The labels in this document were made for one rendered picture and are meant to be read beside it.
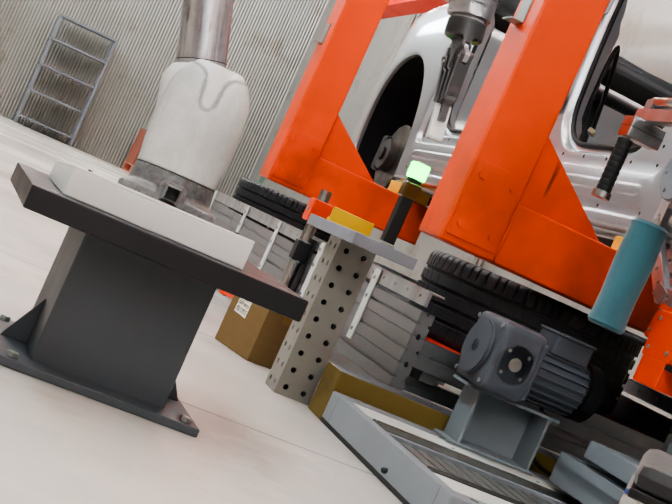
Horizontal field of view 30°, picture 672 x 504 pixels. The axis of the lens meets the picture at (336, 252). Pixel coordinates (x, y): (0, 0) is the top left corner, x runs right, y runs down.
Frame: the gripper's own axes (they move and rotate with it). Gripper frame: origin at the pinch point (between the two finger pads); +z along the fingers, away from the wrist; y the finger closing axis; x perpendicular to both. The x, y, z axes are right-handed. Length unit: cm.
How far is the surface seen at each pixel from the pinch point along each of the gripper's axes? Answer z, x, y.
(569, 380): 42, 63, -50
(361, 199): 0, 52, -259
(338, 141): -19, 36, -258
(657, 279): 13, 72, -38
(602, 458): 57, 72, -39
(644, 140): -16, 58, -35
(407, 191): 10, 13, -56
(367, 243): 24, 8, -56
